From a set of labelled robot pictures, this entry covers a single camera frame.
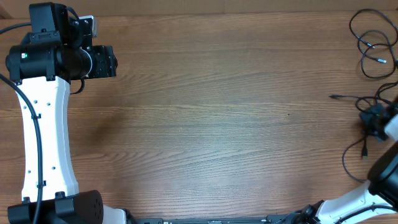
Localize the black USB cable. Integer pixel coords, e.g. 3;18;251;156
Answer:
348;8;398;80
374;80;398;106
328;93;392;184

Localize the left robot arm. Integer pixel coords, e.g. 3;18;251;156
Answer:
5;2;128;224

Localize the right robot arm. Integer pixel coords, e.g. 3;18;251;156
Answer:
293;143;397;224

